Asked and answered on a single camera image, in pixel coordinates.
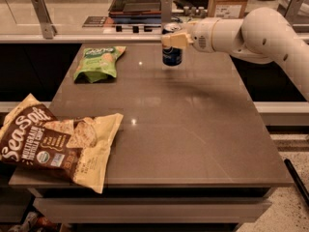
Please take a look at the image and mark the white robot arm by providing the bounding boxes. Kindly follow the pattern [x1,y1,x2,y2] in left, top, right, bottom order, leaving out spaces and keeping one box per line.
[161,8,309,100]

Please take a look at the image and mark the middle metal glass bracket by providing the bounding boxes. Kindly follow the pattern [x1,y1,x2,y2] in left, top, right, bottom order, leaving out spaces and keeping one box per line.
[161,0,173,25]

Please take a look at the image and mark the black pole on floor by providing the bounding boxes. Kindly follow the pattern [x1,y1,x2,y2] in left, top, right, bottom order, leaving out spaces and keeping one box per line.
[284,159,309,207]

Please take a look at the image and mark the grey table drawer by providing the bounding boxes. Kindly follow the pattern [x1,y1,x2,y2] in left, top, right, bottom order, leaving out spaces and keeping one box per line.
[34,198,271,223]

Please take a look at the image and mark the snack packages under table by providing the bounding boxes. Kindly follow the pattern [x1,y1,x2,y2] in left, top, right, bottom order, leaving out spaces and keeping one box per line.
[8,212,58,232]

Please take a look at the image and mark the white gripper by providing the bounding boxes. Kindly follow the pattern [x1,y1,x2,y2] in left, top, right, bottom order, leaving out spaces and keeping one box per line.
[161,17,219,52]

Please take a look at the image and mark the left metal glass bracket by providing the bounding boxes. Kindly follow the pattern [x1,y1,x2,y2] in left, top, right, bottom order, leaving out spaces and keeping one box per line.
[31,0,57,39]

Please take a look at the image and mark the metal glass bracket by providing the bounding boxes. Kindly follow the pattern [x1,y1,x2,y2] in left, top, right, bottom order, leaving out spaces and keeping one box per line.
[31,0,57,39]
[284,0,304,25]
[161,0,173,25]

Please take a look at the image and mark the blue pepsi can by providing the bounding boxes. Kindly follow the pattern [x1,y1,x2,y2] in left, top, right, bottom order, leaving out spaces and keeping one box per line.
[162,22,183,66]

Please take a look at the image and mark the brown sea salt chip bag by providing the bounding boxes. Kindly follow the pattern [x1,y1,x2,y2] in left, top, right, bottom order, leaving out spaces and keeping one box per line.
[0,95,123,193]

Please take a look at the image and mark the green chip bag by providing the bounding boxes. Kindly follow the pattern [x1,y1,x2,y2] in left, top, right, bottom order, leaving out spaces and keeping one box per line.
[73,46,126,83]

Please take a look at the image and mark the cardboard box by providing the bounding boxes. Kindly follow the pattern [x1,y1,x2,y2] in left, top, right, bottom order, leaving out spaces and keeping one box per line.
[208,0,248,18]

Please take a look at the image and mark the right metal glass bracket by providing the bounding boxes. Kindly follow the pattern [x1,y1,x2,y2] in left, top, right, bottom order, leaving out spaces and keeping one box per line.
[284,0,304,25]

